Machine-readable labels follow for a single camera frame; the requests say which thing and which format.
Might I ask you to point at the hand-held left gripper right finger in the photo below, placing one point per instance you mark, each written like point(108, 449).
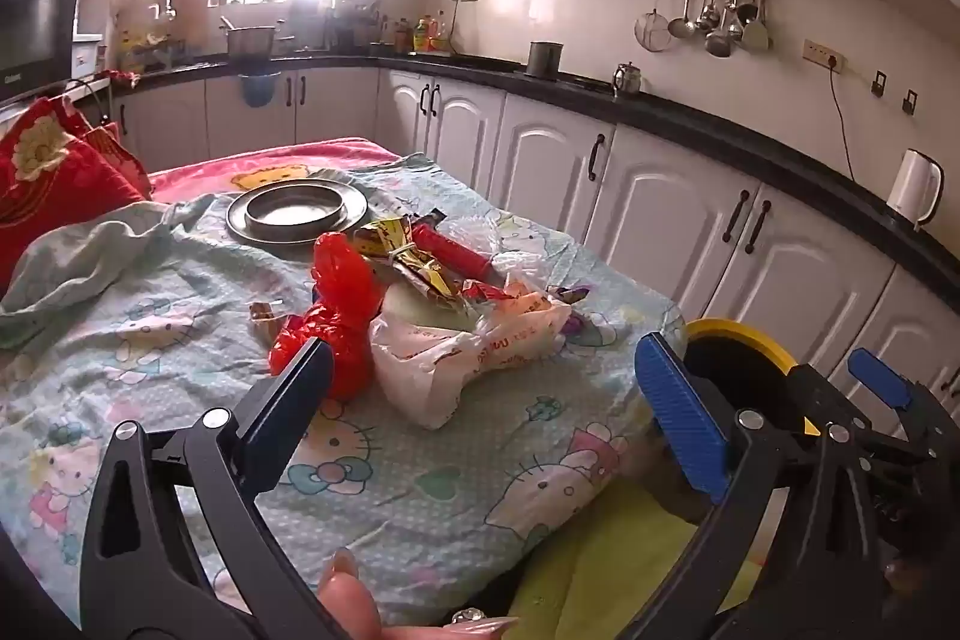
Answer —
point(682, 415)

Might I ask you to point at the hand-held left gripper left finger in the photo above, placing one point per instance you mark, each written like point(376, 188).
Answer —
point(289, 400)

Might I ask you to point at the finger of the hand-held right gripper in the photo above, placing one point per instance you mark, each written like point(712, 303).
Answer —
point(814, 389)
point(879, 377)

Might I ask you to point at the small brown wrapper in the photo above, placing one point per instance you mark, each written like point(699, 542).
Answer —
point(262, 312)

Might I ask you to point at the yellow rimmed black trash bin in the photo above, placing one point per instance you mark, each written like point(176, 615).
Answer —
point(739, 331)

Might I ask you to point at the red plastic bag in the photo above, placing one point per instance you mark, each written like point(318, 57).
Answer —
point(345, 295)

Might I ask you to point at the white plastic bag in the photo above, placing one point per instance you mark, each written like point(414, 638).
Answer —
point(427, 370)

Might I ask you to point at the purple wrapper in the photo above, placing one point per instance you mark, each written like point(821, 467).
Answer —
point(574, 293)

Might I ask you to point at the yellow snack wrapper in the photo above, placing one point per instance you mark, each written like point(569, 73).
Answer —
point(384, 235)

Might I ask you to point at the red snack packet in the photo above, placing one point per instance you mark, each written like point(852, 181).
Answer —
point(450, 250)

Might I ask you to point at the red orange snack wrapper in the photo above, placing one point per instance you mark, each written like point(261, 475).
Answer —
point(484, 293)

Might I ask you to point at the clear plastic bag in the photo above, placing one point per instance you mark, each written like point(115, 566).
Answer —
point(514, 235)

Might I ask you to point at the person's left hand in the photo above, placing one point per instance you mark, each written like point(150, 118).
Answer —
point(349, 599)

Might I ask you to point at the cartoon cat printed blanket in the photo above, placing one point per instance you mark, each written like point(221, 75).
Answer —
point(187, 310)

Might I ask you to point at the yellow green garment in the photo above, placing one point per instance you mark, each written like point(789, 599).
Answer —
point(600, 557)

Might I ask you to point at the shallow metal bowl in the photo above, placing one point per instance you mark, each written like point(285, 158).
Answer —
point(259, 225)

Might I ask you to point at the white electric kettle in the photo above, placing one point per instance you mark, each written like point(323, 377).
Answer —
point(911, 190)

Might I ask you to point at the pink blanket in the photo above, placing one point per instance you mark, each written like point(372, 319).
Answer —
point(210, 171)

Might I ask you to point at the black kitchen countertop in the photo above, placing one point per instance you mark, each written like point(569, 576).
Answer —
point(675, 119)

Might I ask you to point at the white base cabinets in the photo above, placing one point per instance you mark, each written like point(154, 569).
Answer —
point(540, 153)

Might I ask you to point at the red floral pillow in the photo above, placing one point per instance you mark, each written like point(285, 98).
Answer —
point(52, 190)
point(120, 149)

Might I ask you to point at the blue plastic basin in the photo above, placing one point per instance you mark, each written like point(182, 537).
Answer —
point(259, 89)

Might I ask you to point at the metal teapot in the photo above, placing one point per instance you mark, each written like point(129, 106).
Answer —
point(627, 80)

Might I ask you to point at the metal spatula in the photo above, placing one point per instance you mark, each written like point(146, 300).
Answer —
point(756, 36)

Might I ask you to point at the metal stock pot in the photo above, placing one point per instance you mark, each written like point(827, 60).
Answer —
point(251, 42)

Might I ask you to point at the yellow packaged goods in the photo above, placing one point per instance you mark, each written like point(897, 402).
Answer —
point(146, 48)

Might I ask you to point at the dark metal mug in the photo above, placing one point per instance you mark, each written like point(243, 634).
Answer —
point(544, 60)

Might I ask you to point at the metal mesh strainer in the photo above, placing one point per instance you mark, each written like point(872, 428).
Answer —
point(652, 33)

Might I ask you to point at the row of condiment bottles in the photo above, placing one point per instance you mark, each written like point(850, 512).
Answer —
point(420, 34)

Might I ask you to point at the black microwave oven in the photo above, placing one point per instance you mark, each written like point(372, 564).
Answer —
point(34, 25)

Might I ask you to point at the black wall hook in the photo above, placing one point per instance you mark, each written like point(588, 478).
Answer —
point(910, 102)
point(878, 84)

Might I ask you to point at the wall power socket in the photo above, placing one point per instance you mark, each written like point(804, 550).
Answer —
point(823, 55)

